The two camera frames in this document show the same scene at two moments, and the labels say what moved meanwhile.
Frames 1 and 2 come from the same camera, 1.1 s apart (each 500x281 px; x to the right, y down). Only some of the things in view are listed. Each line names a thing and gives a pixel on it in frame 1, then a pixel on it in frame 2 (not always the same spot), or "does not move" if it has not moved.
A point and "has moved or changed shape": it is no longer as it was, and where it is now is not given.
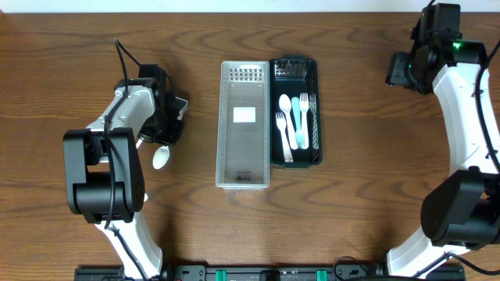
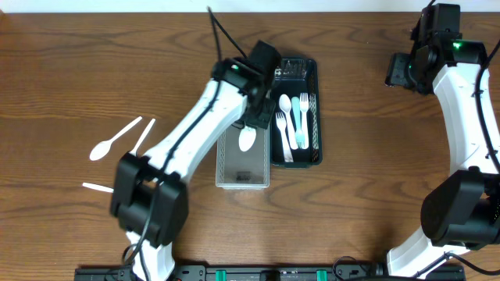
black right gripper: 396,72 does not move
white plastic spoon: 285,104 does not move
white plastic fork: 281,125 does not move
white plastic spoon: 161,156 has moved or changed shape
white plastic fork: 304,104 does not move
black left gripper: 165,130 to 257,118
